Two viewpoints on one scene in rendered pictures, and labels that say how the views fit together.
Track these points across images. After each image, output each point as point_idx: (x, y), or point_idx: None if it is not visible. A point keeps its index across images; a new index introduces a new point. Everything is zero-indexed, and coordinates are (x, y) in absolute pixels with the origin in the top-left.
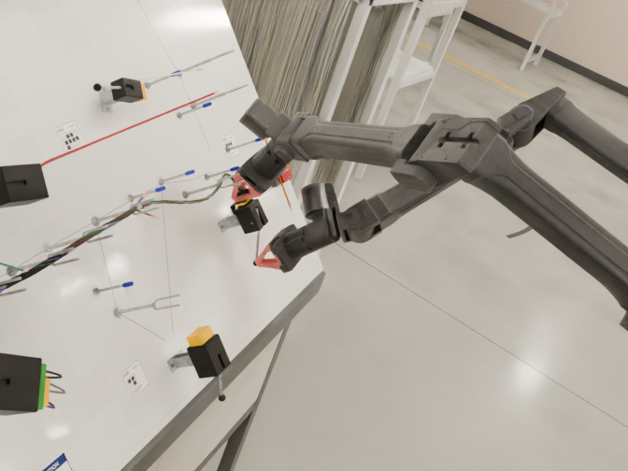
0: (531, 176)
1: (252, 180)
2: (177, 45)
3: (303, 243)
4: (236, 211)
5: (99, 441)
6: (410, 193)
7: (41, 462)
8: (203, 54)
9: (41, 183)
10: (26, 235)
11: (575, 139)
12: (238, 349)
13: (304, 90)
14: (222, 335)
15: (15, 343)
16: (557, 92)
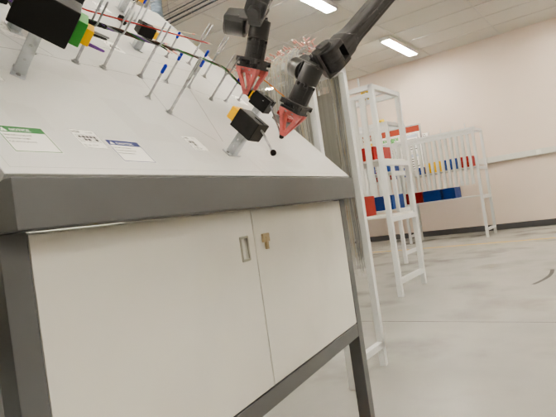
0: None
1: (246, 58)
2: (184, 56)
3: (299, 84)
4: (250, 100)
5: (170, 153)
6: (354, 22)
7: (116, 136)
8: (204, 66)
9: None
10: (85, 57)
11: None
12: (288, 174)
13: (296, 131)
14: (270, 162)
15: (82, 84)
16: None
